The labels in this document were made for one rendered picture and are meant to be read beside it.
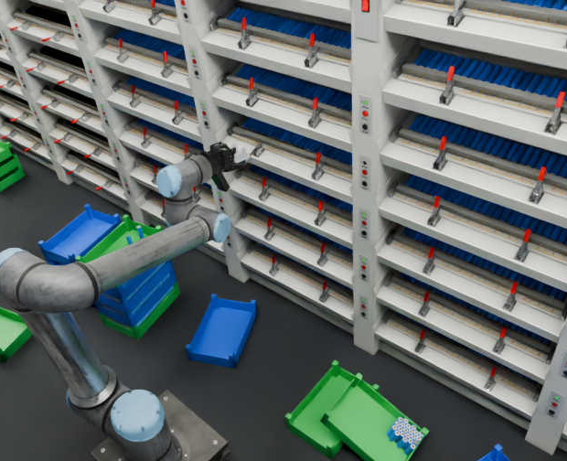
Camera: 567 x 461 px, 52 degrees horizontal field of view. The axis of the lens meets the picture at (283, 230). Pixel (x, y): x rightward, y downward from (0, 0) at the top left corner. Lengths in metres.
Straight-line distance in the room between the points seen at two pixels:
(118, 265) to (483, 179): 0.98
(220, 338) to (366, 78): 1.31
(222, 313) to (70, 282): 1.22
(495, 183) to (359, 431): 0.98
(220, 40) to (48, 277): 0.97
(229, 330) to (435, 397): 0.87
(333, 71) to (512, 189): 0.59
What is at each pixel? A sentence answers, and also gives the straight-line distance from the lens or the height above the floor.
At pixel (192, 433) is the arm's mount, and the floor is 0.13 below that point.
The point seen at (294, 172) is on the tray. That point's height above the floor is 0.75.
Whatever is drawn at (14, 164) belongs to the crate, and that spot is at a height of 0.10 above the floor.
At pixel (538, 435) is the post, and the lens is 2.22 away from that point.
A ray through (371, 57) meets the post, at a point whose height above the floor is 1.23.
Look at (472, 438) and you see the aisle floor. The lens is 2.23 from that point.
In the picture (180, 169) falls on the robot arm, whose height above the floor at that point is 0.90.
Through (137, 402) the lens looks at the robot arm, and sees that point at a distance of 1.89.
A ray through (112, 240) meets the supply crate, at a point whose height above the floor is 0.34.
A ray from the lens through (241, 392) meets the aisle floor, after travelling 2.32.
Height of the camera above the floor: 1.90
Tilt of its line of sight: 40 degrees down
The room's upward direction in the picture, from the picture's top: 6 degrees counter-clockwise
